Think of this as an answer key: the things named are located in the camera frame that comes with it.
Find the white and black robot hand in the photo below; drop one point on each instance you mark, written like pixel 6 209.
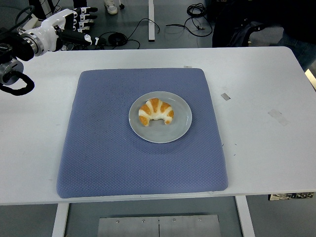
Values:
pixel 53 23

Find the golden croissant bread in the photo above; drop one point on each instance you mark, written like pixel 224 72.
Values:
pixel 155 108

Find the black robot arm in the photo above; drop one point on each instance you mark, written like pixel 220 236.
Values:
pixel 10 49

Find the grey upholstered seat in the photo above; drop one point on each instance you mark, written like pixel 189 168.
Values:
pixel 6 14

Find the person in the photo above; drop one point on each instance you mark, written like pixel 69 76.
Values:
pixel 303 51
pixel 111 7

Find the blue quilted mat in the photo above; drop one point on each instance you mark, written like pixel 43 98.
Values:
pixel 98 148

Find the grey round plate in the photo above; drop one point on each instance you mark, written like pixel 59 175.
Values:
pixel 160 134

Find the dark jacket on chair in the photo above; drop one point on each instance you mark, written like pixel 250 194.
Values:
pixel 222 37

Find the small grey tape strip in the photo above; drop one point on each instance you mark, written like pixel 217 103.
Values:
pixel 225 96

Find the white table leg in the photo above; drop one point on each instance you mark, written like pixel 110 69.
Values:
pixel 59 222
pixel 245 217

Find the light grey chair seat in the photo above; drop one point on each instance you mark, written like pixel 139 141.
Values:
pixel 266 35

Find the grey metal plate with screws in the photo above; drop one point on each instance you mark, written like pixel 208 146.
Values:
pixel 158 227

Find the large clear tape strip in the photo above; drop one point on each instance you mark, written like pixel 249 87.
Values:
pixel 277 116

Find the black and white patterned board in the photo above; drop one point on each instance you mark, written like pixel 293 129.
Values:
pixel 291 196

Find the white chair frame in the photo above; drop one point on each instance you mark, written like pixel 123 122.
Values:
pixel 33 23

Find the white upright post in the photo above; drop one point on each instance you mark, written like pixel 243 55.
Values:
pixel 151 19

